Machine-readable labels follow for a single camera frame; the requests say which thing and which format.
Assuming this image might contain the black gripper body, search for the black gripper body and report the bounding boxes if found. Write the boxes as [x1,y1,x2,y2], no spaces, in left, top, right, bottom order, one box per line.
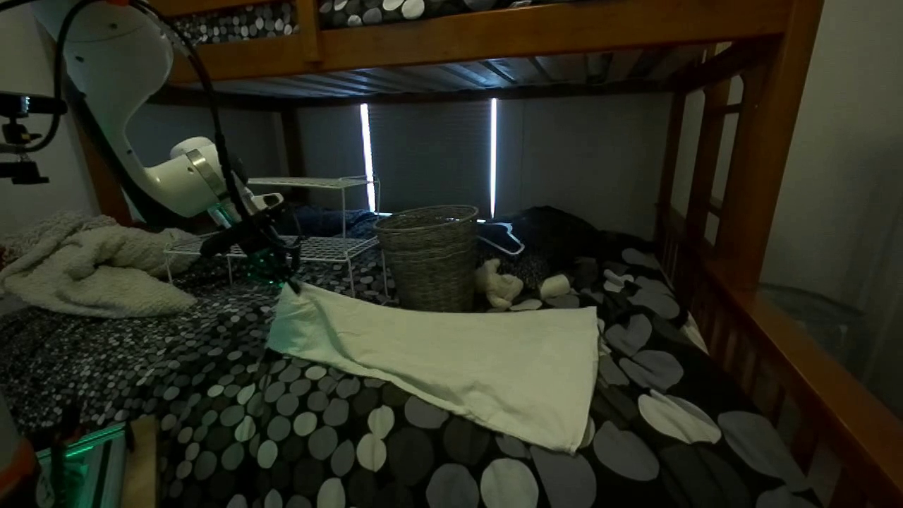
[200,211,289,267]

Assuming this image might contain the white towel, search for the white towel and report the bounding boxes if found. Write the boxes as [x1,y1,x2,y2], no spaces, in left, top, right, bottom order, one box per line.
[265,279,605,458]

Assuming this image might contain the woven wicker basket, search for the woven wicker basket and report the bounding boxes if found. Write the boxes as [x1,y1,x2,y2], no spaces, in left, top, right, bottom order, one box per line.
[372,203,482,313]

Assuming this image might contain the black polka dot bedspread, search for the black polka dot bedspread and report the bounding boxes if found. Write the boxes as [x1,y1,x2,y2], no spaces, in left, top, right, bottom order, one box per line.
[0,234,829,508]

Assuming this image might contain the crumpled beige blanket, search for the crumpled beige blanket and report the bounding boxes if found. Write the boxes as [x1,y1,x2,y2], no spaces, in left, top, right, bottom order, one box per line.
[0,211,207,320]

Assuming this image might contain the large white plush toy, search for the large white plush toy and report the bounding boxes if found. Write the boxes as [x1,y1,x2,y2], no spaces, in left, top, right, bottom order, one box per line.
[474,258,527,313]

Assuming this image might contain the white clothes hanger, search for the white clothes hanger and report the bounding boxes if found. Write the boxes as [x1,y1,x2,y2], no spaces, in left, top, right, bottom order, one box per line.
[474,218,527,260]

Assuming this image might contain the small white plush toy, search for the small white plush toy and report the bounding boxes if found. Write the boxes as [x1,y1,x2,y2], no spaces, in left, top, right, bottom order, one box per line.
[536,272,575,304]

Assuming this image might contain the polka dot bunk bedding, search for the polka dot bunk bedding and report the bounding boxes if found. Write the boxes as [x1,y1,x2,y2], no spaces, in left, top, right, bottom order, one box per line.
[168,0,530,47]

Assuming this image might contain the dark clothes pile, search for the dark clothes pile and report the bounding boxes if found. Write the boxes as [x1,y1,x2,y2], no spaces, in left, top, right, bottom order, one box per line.
[505,203,608,286]

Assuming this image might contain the green lit box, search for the green lit box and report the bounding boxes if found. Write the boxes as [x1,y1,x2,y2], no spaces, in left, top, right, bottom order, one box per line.
[35,420,131,508]

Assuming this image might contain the grey window blind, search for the grey window blind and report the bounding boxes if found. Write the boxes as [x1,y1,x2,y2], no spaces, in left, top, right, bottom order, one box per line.
[124,92,674,243]

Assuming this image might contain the white wire shelf rack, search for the white wire shelf rack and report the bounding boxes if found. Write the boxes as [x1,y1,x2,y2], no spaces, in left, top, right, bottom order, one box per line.
[165,174,381,298]

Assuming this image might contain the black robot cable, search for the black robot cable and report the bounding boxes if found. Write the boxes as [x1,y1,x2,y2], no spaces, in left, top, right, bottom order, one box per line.
[52,0,249,229]

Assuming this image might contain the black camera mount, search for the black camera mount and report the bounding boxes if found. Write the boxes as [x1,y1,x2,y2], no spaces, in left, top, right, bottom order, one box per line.
[0,91,72,190]

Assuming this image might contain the wooden bunk bed frame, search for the wooden bunk bed frame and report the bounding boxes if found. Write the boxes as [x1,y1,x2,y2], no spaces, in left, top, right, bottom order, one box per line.
[59,0,903,508]

